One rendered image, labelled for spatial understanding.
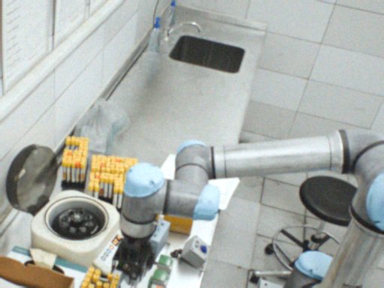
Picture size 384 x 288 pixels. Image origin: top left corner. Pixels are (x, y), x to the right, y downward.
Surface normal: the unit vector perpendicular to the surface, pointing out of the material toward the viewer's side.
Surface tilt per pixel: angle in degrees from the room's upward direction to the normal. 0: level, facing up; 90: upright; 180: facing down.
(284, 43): 90
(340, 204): 2
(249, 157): 47
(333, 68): 90
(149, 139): 0
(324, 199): 3
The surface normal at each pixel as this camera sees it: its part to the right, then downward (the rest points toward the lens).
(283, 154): -0.17, -0.11
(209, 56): -0.25, 0.59
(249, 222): 0.13, -0.76
